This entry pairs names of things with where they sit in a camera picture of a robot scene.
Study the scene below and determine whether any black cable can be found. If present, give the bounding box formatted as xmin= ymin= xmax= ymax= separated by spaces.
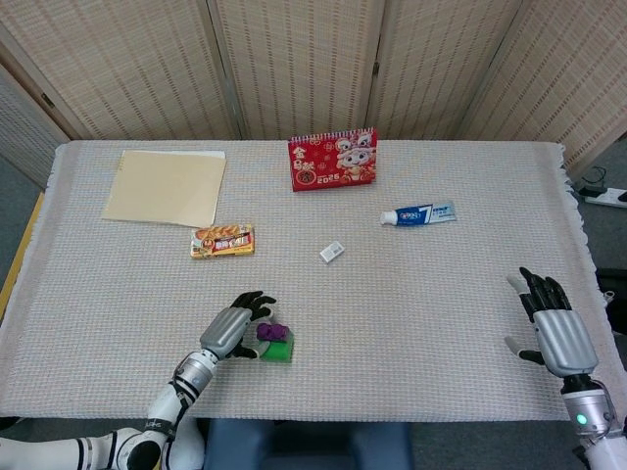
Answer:
xmin=575 ymin=165 xmax=609 ymax=195

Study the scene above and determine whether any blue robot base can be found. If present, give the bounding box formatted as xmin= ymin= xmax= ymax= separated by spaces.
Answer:
xmin=203 ymin=418 xmax=413 ymax=470

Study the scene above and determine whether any green and purple toy block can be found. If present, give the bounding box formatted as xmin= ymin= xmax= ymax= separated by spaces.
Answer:
xmin=258 ymin=335 xmax=296 ymax=364

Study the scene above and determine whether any white power strip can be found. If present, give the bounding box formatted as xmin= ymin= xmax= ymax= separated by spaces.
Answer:
xmin=585 ymin=187 xmax=627 ymax=210

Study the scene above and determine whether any woven folding screen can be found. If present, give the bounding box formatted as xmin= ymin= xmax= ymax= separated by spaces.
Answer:
xmin=0 ymin=0 xmax=627 ymax=190

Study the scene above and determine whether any yellow snack box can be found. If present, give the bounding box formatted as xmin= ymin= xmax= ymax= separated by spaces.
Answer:
xmin=189 ymin=223 xmax=257 ymax=260

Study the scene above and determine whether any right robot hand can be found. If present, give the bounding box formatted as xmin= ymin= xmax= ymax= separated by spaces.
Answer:
xmin=506 ymin=266 xmax=600 ymax=378

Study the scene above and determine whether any purple plastic block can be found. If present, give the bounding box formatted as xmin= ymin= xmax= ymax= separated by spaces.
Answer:
xmin=256 ymin=321 xmax=290 ymax=343

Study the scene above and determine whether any manila paper folder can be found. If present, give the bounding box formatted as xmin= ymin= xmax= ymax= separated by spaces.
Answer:
xmin=101 ymin=149 xmax=228 ymax=229

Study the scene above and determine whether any beige woven tablecloth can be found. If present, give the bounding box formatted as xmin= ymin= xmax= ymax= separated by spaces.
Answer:
xmin=0 ymin=139 xmax=627 ymax=423

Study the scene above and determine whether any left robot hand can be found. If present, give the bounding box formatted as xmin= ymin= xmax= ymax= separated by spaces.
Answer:
xmin=198 ymin=291 xmax=278 ymax=362

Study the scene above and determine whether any black equipment with white part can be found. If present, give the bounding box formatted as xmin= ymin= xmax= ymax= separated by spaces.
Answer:
xmin=595 ymin=266 xmax=627 ymax=337

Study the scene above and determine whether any blue white toothpaste tube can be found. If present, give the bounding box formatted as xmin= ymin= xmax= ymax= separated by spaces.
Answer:
xmin=379 ymin=200 xmax=457 ymax=227

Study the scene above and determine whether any white rounded robot body part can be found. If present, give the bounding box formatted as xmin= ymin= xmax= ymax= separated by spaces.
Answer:
xmin=166 ymin=419 xmax=206 ymax=470

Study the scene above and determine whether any red desk calendar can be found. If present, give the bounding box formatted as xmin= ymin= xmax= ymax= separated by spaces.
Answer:
xmin=287 ymin=125 xmax=379 ymax=193

